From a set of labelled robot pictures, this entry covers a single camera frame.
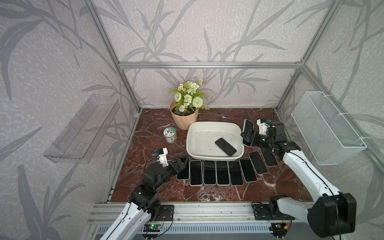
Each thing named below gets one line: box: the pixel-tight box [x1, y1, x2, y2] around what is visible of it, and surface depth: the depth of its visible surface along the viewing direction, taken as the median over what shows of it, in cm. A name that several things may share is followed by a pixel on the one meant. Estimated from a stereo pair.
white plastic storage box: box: [186, 121, 245, 161], surface depth 103 cm
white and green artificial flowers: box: [168, 79, 210, 113], surface depth 88 cm
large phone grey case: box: [239, 157, 258, 183], surface depth 90 cm
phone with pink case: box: [189, 160, 204, 186], surface depth 86 cm
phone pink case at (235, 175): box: [228, 160, 244, 186], surface depth 88 cm
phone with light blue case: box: [203, 160, 217, 186], surface depth 90 cm
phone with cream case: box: [215, 160, 231, 186], surface depth 88 cm
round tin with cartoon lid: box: [163, 127, 177, 145], surface depth 98 cm
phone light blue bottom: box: [214, 137, 237, 157], surface depth 98 cm
